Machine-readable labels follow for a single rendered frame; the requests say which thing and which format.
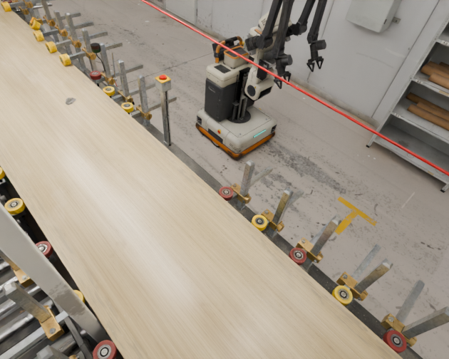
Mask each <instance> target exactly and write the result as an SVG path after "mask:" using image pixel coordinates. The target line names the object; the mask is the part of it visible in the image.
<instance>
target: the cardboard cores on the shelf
mask: <svg viewBox="0 0 449 359"><path fill-rule="evenodd" d="M421 72H422V73H424V74H426V75H429V76H430V78H429V79H428V80H429V81H431V82H433V83H435V84H438V85H440V86H442V87H444V88H447V89H448V90H449V65H448V64H446V63H443V62H440V63H439V64H437V63H434V62H432V61H429V62H428V64H425V65H424V66H423V68H422V69H421ZM406 98H407V99H409V100H411V101H413V102H414V103H417V105H414V104H412V103H411V105H410V106H409V107H408V109H407V111H409V112H411V113H413V114H416V115H418V116H420V117H422V118H424V119H426V120H428V121H430V122H432V123H434V124H436V125H438V126H440V127H442V128H444V129H446V130H448V131H449V111H447V110H445V109H443V108H441V107H439V106H437V105H435V104H433V103H431V102H429V101H427V100H425V99H423V98H421V97H419V96H417V95H415V94H413V93H409V94H408V95H407V97H406Z"/></svg>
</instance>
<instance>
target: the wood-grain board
mask: <svg viewBox="0 0 449 359"><path fill-rule="evenodd" d="M1 2H3V1H2V0H0V165H1V167H2V169H3V171H4V172H5V173H6V175H7V177H8V178H9V180H10V181H11V183H12V185H13V186H14V188H15V189H16V191H17V192H18V193H19V196H20V197H21V198H22V200H23V201H24V204H25V205H26V206H27V208H28V209H29V211H30V213H31V214H32V216H33V217H34V219H35V220H36V222H37V224H38V225H39V226H40V228H41V230H42V232H43V233H44V234H45V236H46V238H47V239H48V241H49V242H50V244H51V246H52V247H53V249H54V250H55V252H56V253H57V254H58V257H59V258H60V260H61V261H62V262H63V264H64V266H65V267H66V269H67V270H68V272H69V274H70V275H71V277H72V278H73V280H74V281H75V282H76V285H77V286H78V287H79V289H80V290H81V293H82V294H83V295H84V297H85V298H86V300H87V302H88V303H89V305H90V306H91V308H92V309H93V311H94V313H95V314H96V315H97V317H98V319H99V321H100V322H101V323H102V325H103V327H104V328H105V330H106V331H107V333H108V335H109V336H110V338H111V339H112V341H113V342H114V343H115V346H116V347H117V349H118V350H119V351H120V353H121V355H122V356H123V358H124V359H402V357H401V356H400V355H399V354H397V353H396V352H395V351H394V350H393V349H392V348H390V347H389V346H388V345H387V344H386V343H385V342H383V341H382V340H381V339H380V338H379V337H378V336H377V335H376V334H375V333H374V332H373V331H372V330H370V329H369V328H368V327H367V326H366V325H365V324H363V323H362V322H361V321H360V320H359V319H358V318H357V317H355V315H354V314H352V312H350V311H349V310H348V309H347V308H346V307H345V306H343V305H342V304H341V303H340V302H339V301H337V300H336V299H335V298H334V297H333V296H332V295H331V294H330V293H329V292H328V291H327V290H326V289H325V288H323V287H322V286H321V285H320V284H319V283H317V282H316V281H315V280H314V279H313V278H312V277H310V275H308V273H307V272H305V271H304V270H303V269H302V268H301V267H300V266H299V265H297V264H296V263H295V262H294V261H293V260H292V259H290V258H289V257H288V256H287V255H286V254H285V253H284V252H283V251H282V250H281V249H280V248H279V247H277V246H276V245H275V244H274V243H273V242H272V241H270V240H269V239H268V238H267V237H266V236H265V235H263V233H261V232H260V230H258V229H257V228H256V227H255V226H254V225H253V224H251V223H250V222H249V221H248V220H247V219H246V218H244V217H243V216H242V215H241V214H240V213H239V212H238V211H237V210H236V209H235V208H234V207H232V206H231V205H230V204H229V203H228V202H227V201H226V200H224V199H223V198H222V197H221V196H220V195H219V194H218V193H216V191H214V190H213V189H212V188H211V187H210V186H209V185H208V184H207V183H205V182H204V181H203V180H202V179H201V178H200V177H198V176H197V175H196V174H195V173H194V172H193V171H192V170H191V169H190V168H189V167H188V166H187V165H185V164H184V163H183V162H182V161H181V160H180V159H178V158H177V157H176V156H175V155H174V154H173V153H171V151H169V150H168V149H167V148H166V147H165V146H164V145H163V144H162V143H161V142H159V141H158V140H157V139H156V138H155V137H154V136H153V135H151V134H150V133H149V132H148V131H147V130H146V129H145V128H144V127H143V126H142V125H141V124H139V123H138V122H137V121H136V120H135V119H134V118H132V117H131V116H130V115H129V114H128V113H127V112H125V111H124V109H122V108H121V107H120V106H119V105H118V104H117V103H116V102H115V101H114V100H112V99H111V98H110V97H109V96H108V95H107V94H105V93H104V92H103V91H102V90H101V89H100V88H99V87H98V86H97V85H96V84H95V83H93V82H92V81H91V80H90V79H89V78H88V77H86V76H85V75H84V74H83V73H82V72H81V71H80V70H78V69H77V68H76V67H75V66H74V65H73V64H70V65H67V66H64V65H63V64H62V63H61V61H60V58H59V56H60V55H62V54H61V53H59V52H58V51H57V52H54V53H49V52H48V50H47V48H46V44H45V43H48V41H46V40H45V39H44V40H43V41H37V40H36V39H35V38H34V35H33V31H35V30H34V29H32V28H30V26H29V25H28V24H27V23H26V22H25V21H24V20H23V19H22V18H20V17H19V16H18V15H17V14H16V13H15V12H13V11H12V10H11V11H7V12H5V11H4V10H3V8H2V6H1ZM66 98H75V99H76V101H74V102H73V104H70V105H66V104H65V100H66Z"/></svg>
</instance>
